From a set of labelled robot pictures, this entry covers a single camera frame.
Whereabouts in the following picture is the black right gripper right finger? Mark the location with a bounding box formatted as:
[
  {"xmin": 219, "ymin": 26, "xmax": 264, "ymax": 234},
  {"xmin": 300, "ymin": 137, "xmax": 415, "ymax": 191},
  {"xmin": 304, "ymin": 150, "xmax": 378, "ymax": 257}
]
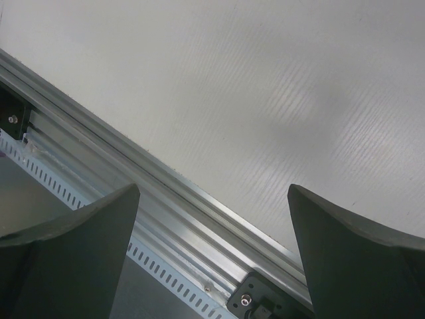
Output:
[{"xmin": 288, "ymin": 184, "xmax": 424, "ymax": 318}]

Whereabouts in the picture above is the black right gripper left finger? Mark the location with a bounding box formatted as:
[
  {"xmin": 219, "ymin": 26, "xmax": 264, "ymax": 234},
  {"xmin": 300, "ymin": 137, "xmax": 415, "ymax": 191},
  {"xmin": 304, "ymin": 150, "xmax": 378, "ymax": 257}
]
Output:
[{"xmin": 1, "ymin": 184, "xmax": 140, "ymax": 318}]

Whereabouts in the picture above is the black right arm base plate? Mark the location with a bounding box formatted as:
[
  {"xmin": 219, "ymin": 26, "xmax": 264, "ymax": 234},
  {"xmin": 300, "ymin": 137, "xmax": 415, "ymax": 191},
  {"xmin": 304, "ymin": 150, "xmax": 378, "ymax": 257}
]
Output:
[{"xmin": 226, "ymin": 272, "xmax": 315, "ymax": 319}]

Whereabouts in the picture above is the aluminium front rail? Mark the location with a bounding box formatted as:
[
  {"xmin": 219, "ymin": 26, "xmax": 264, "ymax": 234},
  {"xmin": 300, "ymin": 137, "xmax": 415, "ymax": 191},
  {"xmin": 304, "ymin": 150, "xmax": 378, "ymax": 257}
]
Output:
[{"xmin": 1, "ymin": 53, "xmax": 311, "ymax": 318}]

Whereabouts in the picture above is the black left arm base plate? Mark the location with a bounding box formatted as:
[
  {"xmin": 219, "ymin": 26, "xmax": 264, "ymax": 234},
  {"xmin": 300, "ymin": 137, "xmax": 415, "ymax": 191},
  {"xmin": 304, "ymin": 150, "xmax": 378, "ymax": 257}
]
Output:
[{"xmin": 1, "ymin": 84, "xmax": 33, "ymax": 140}]

